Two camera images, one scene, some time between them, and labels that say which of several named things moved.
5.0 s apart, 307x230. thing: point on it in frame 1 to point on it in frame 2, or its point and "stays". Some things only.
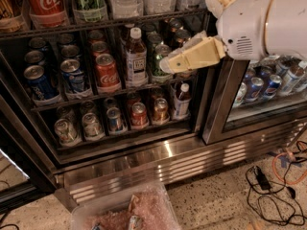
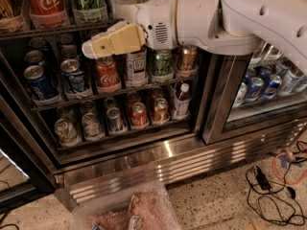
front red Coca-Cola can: (106, 73) stays
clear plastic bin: (149, 208) stays
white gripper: (244, 24) to (157, 19)
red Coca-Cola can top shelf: (46, 5) stays
